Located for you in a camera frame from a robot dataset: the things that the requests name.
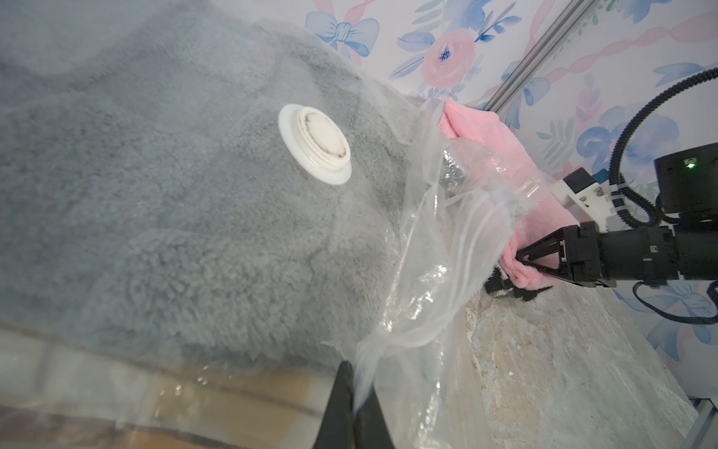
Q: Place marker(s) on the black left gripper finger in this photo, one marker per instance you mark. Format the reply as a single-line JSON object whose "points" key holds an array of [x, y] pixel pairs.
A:
{"points": [[343, 428]]}

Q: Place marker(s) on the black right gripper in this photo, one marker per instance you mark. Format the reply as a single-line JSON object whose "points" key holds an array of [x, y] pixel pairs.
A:
{"points": [[589, 258]]}

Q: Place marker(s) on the pink fluffy blanket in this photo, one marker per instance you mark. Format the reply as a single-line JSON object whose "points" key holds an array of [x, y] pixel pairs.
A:
{"points": [[512, 162]]}

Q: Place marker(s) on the black white patterned blanket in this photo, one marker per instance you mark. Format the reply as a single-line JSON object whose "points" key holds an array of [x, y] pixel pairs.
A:
{"points": [[500, 285]]}

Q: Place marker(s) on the clear plastic vacuum bag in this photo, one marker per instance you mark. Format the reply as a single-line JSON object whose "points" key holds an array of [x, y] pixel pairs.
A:
{"points": [[458, 214]]}

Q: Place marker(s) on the grey fluffy blanket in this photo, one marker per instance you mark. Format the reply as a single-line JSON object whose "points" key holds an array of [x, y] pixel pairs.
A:
{"points": [[151, 210]]}

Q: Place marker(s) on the white round bag valve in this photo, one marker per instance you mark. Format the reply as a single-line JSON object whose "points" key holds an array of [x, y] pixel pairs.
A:
{"points": [[316, 143]]}

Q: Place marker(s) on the orange cream striped blanket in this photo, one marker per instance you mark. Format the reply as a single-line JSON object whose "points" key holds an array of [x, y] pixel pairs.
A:
{"points": [[56, 396]]}

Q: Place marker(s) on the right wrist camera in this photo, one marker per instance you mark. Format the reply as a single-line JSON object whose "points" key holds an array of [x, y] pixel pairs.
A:
{"points": [[580, 189]]}

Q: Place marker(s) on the right aluminium corner post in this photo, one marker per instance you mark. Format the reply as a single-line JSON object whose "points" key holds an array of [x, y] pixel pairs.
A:
{"points": [[537, 52]]}

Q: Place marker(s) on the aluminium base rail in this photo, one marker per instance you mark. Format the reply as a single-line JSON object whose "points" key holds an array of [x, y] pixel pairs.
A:
{"points": [[703, 433]]}

